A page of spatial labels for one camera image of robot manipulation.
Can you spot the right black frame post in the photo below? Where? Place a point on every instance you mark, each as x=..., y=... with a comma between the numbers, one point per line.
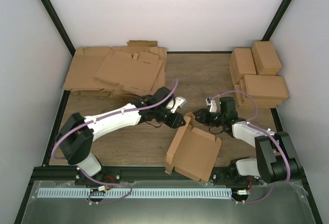
x=276, y=19

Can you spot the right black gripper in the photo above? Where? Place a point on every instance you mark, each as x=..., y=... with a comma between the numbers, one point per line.
x=203, y=116

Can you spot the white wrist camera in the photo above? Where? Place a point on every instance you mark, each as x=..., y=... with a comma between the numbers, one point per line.
x=211, y=104
x=174, y=104

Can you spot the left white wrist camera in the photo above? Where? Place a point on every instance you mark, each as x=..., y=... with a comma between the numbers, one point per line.
x=174, y=104

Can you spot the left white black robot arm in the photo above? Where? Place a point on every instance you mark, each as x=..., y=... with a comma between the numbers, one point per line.
x=77, y=135

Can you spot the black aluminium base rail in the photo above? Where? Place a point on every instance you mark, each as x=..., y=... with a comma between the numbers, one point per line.
x=131, y=174

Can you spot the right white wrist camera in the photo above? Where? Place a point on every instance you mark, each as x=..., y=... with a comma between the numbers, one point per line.
x=211, y=104

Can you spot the light blue slotted cable duct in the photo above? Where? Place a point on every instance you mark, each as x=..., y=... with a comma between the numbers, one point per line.
x=216, y=193

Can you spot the folded box front bottom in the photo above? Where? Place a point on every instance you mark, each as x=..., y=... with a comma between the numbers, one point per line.
x=262, y=102

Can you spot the cardboard box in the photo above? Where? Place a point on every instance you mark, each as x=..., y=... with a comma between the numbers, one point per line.
x=193, y=152

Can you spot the folded box back right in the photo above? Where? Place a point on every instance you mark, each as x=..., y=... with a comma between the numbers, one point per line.
x=265, y=58

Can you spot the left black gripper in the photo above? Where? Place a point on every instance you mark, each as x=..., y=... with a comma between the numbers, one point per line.
x=172, y=122

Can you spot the black frame post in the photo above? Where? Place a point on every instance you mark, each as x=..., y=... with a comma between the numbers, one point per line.
x=276, y=19
x=58, y=25

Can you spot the folded box back middle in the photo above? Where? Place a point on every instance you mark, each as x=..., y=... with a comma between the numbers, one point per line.
x=241, y=63

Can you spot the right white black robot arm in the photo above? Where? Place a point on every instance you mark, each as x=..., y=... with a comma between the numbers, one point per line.
x=276, y=158

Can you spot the stack of flat cardboard sheets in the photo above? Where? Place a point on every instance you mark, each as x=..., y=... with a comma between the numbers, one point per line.
x=124, y=72

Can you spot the left black frame post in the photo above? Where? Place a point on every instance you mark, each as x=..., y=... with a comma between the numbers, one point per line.
x=58, y=25

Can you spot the folded box front top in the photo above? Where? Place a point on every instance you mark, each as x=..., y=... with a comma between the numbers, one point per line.
x=261, y=78

